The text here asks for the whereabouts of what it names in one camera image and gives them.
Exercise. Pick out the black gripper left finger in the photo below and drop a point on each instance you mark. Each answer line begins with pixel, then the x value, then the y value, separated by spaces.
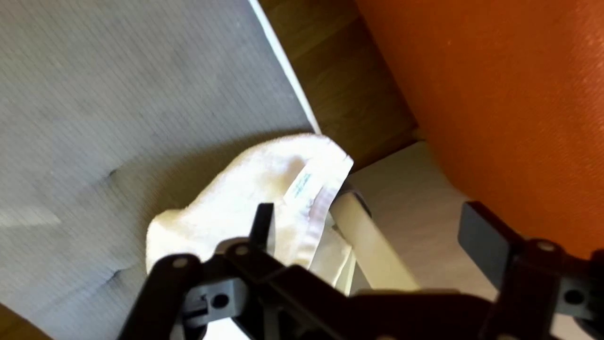
pixel 262 226

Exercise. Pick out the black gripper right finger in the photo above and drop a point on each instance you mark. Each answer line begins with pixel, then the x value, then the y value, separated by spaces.
pixel 487 241

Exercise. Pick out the white towel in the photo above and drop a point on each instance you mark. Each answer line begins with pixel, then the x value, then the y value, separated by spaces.
pixel 298 177

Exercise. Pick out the grey chair cushion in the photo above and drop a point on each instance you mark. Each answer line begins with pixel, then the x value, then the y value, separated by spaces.
pixel 110 115

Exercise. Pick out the orange armchair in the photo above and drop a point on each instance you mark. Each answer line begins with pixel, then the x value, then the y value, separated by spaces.
pixel 510 98

